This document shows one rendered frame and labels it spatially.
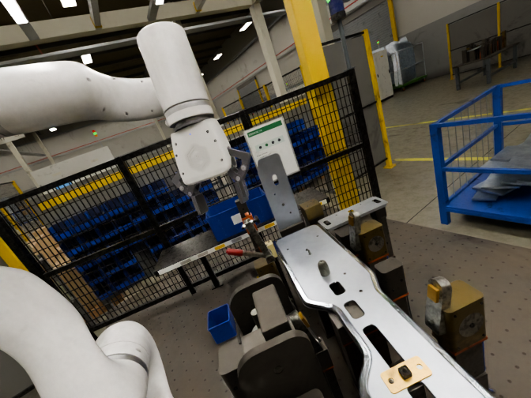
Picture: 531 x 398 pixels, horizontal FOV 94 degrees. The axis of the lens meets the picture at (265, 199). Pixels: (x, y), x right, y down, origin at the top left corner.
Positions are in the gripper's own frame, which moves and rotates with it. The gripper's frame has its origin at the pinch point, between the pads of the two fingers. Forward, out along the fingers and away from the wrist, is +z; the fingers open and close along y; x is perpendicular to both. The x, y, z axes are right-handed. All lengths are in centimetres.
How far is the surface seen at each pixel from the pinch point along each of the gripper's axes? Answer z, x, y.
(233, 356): 31.6, -3.5, -8.2
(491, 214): 92, 180, 123
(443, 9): -367, 1365, 623
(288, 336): 22.0, -10.4, 8.2
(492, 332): 65, 33, 52
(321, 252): 32, 40, 9
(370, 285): 35.8, 21.4, 22.1
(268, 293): 20.3, -0.3, 2.9
